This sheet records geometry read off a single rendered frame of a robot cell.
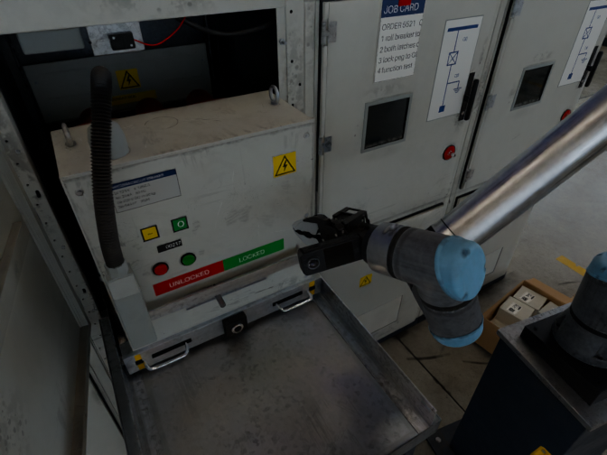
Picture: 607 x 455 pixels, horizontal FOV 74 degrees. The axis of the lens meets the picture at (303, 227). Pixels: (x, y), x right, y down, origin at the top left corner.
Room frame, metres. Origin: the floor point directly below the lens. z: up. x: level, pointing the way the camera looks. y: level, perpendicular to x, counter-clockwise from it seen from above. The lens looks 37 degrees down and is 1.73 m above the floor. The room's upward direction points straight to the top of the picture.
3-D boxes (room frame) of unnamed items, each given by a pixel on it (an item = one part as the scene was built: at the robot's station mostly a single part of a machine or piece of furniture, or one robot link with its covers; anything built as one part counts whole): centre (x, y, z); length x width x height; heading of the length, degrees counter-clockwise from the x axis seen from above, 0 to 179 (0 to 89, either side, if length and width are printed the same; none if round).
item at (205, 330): (0.71, 0.19, 0.90); 0.54 x 0.05 x 0.06; 120
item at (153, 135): (0.91, 0.32, 1.15); 0.51 x 0.50 x 0.48; 30
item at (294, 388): (0.59, 0.13, 0.82); 0.68 x 0.62 x 0.06; 30
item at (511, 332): (0.68, -0.79, 0.74); 0.32 x 0.32 x 0.02; 21
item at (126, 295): (0.53, 0.33, 1.14); 0.08 x 0.05 x 0.17; 30
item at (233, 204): (0.69, 0.19, 1.15); 0.48 x 0.01 x 0.48; 120
